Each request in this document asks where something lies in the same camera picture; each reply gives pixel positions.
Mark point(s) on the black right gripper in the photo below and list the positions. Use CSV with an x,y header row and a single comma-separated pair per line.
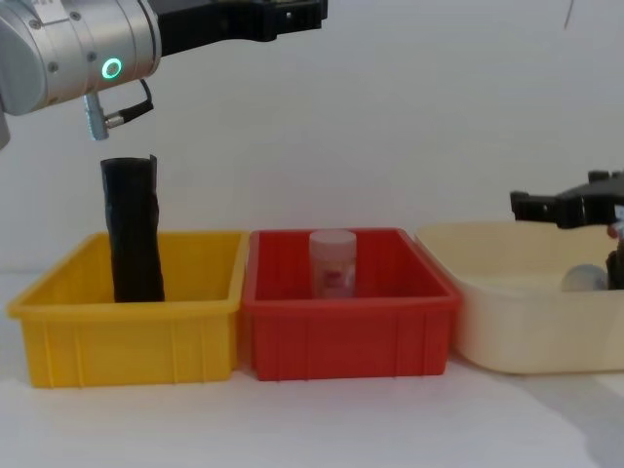
x,y
592,205

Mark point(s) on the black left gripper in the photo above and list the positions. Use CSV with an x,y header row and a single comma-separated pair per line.
x,y
219,22

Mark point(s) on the dark labelled bottle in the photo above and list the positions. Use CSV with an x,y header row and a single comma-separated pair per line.
x,y
616,270

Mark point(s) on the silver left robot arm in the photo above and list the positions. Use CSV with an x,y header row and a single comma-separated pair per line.
x,y
53,49

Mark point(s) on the small clear plastic bottle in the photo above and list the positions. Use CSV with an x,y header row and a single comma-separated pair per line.
x,y
582,279

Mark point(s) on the cream plastic basin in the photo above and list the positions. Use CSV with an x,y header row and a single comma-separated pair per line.
x,y
512,331

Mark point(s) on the clear plastic jar with label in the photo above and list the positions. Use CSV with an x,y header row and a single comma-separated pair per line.
x,y
334,263

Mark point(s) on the red plastic bin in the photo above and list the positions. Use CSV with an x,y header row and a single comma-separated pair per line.
x,y
351,341

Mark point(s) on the black rolled sheet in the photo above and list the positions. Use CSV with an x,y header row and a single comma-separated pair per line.
x,y
134,234

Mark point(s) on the white table cloth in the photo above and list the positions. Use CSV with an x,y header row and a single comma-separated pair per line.
x,y
292,424

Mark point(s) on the yellow plastic bin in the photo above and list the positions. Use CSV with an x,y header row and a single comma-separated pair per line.
x,y
127,341

